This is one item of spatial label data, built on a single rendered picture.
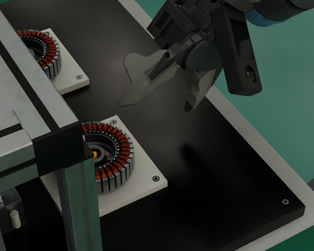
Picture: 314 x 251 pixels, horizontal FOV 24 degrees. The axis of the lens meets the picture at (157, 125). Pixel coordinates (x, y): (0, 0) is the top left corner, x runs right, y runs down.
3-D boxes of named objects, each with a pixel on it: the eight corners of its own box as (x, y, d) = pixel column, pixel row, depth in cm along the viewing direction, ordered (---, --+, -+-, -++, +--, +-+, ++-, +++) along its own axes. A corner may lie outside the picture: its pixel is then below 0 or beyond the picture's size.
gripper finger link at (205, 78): (183, 82, 110) (191, 39, 102) (207, 108, 107) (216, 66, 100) (166, 90, 108) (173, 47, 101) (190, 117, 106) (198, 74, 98)
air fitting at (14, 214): (19, 221, 95) (16, 207, 93) (22, 228, 94) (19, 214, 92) (11, 225, 95) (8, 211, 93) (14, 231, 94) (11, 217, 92)
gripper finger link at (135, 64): (100, 82, 97) (156, 44, 98) (124, 112, 94) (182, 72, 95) (94, 70, 94) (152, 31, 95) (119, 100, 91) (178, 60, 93)
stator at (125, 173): (111, 126, 107) (109, 108, 105) (148, 177, 100) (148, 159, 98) (41, 155, 103) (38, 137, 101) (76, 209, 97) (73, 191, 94)
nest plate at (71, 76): (50, 33, 124) (50, 27, 124) (89, 84, 115) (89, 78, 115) (-33, 62, 119) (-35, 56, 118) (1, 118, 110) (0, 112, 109)
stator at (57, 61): (48, 38, 122) (45, 20, 119) (71, 78, 115) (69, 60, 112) (-18, 56, 118) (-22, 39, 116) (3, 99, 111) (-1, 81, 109)
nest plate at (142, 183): (116, 120, 110) (116, 114, 109) (167, 186, 101) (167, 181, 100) (25, 157, 105) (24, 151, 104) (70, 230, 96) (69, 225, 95)
